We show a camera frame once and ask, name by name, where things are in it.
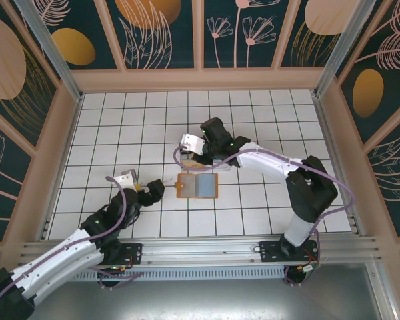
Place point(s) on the yellow credit card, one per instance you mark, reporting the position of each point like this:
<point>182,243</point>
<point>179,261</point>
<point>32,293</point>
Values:
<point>188,165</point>

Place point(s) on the orange board with grey pad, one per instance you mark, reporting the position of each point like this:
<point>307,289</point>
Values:
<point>206,186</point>

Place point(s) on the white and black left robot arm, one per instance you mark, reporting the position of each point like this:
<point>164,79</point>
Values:
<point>60,258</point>

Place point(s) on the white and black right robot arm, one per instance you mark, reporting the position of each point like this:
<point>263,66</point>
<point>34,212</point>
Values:
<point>266,160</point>

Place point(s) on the clear plastic organizer box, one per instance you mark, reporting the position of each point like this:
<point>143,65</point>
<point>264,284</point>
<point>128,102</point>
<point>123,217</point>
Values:
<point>226,169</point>

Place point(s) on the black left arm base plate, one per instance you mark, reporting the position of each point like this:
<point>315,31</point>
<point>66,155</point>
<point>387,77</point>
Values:
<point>133,251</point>

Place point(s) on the aluminium mounting rail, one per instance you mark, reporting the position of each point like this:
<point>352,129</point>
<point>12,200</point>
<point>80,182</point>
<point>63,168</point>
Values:
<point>200,253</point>

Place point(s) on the aluminium side rail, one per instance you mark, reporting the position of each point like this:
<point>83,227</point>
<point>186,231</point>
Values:
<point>339,166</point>

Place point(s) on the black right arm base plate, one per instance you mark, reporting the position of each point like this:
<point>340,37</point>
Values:
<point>270,251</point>

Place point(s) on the aluminium frame post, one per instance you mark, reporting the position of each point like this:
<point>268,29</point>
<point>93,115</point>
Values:
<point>61,68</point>
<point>337,50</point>

